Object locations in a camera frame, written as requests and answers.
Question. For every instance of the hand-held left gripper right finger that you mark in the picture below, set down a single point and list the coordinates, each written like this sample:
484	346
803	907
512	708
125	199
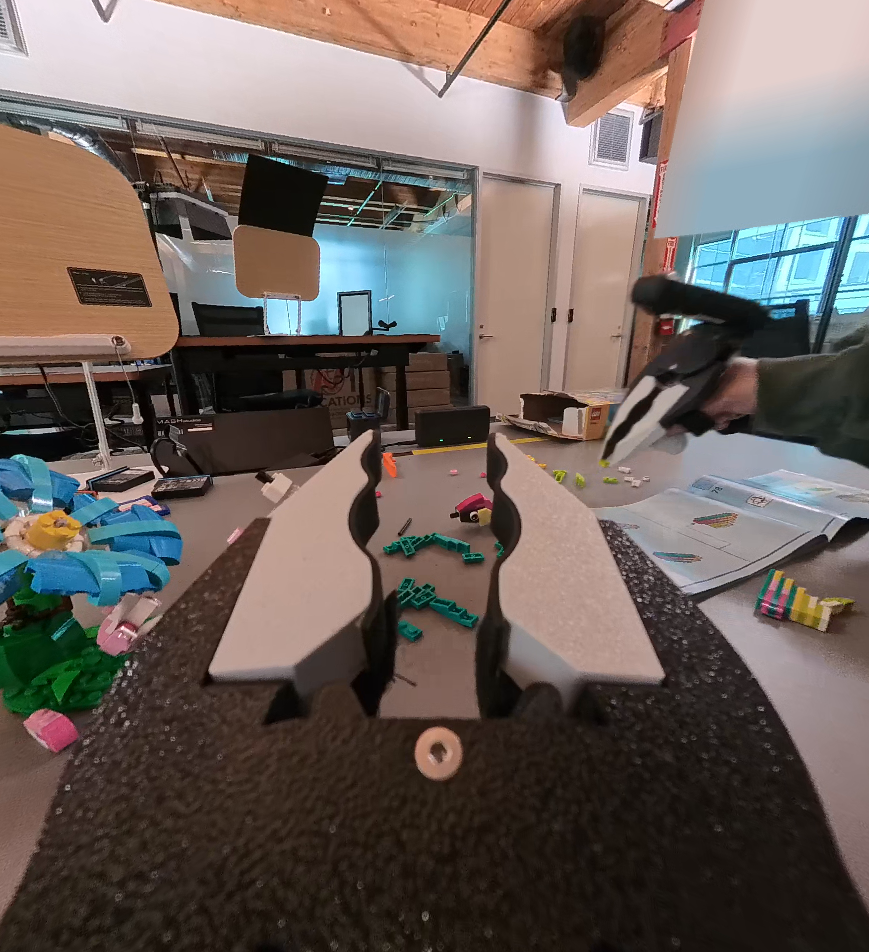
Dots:
576	595

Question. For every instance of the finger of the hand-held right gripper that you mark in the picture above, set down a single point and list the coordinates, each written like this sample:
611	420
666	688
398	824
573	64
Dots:
661	424
632	416

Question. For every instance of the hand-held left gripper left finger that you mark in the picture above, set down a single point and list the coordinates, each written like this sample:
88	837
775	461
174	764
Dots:
293	580

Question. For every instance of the person's right forearm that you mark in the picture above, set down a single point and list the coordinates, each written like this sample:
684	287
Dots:
836	387

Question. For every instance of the cardboard lego box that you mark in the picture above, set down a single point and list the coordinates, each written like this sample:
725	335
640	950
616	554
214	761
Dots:
576	416

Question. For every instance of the scattered small lego pieces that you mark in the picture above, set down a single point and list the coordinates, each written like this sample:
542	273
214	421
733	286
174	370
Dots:
632	476

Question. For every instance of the lego instruction booklet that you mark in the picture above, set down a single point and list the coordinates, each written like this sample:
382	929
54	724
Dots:
747	520

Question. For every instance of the pink lego bird model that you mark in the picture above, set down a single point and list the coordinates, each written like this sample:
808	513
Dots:
472	512

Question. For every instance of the pile of teal lego pieces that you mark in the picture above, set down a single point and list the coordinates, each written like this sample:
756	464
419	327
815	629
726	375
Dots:
434	595

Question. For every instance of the striped lego wing assembly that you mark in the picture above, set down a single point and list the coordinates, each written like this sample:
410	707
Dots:
795	602

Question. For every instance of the blue lego flower model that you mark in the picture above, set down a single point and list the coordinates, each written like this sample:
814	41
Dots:
55	565

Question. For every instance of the pink curved lego piece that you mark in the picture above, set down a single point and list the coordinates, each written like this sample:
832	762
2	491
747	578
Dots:
51	730

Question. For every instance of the person's right hand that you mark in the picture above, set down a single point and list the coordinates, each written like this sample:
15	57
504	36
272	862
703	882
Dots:
736	387

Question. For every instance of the white plug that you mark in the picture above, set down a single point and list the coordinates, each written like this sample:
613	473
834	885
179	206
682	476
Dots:
277	487

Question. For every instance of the white door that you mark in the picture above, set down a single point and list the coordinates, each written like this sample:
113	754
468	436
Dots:
518	297
604	290

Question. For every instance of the black equipment case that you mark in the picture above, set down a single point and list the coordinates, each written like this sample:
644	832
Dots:
256	439

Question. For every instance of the flat black device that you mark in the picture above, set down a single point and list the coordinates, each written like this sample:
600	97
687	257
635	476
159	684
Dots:
120	479
180	487

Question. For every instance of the orange brick separator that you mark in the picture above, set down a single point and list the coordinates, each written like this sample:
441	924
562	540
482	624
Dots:
389	465

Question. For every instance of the colourful card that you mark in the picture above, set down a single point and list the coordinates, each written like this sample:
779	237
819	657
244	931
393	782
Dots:
144	508

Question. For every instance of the small black battery box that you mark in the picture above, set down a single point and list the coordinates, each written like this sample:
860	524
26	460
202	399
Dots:
364	430

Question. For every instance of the black charger box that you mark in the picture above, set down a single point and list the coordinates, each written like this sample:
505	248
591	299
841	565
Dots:
451	425

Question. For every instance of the stacked cardboard boxes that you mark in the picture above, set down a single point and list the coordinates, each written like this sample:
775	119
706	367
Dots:
423	387

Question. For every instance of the dark long desk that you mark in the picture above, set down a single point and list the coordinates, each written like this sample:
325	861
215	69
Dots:
308	343

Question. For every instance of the white tabletop stand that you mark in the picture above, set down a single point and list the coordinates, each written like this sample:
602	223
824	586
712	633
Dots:
97	416

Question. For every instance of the black office chair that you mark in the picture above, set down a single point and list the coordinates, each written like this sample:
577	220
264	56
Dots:
226	318

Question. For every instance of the black ceiling speaker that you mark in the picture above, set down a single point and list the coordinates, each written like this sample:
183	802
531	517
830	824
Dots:
582	52

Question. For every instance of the small tilted wooden tabletop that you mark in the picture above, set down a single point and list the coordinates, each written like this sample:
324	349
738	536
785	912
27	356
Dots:
277	262

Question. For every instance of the black square panel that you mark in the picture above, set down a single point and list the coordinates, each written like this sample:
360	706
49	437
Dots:
282	193

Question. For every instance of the large tilted wooden tabletop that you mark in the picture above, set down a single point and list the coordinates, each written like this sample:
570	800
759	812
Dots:
40	245

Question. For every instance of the wall air vent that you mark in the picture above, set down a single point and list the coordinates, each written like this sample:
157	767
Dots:
613	137

